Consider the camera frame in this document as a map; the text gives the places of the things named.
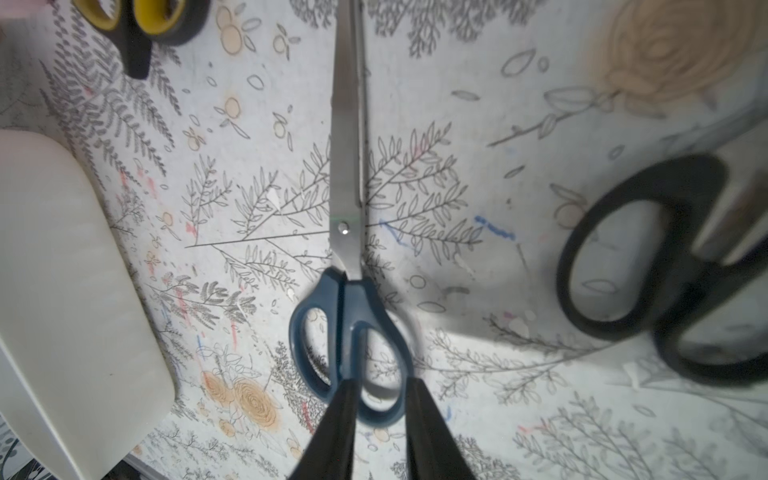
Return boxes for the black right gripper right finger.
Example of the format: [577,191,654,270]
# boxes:
[405,377,475,480]

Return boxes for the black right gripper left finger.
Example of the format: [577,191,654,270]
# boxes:
[289,379,361,480]

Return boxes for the blue handled scissors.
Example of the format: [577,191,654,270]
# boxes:
[289,1,414,403]

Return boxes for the small black handled scissors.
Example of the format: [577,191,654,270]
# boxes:
[556,153,767,388]

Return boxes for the black yellow handled scissors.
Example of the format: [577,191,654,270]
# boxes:
[73,0,210,80]

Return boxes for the white plastic storage box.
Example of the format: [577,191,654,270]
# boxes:
[1,130,175,479]

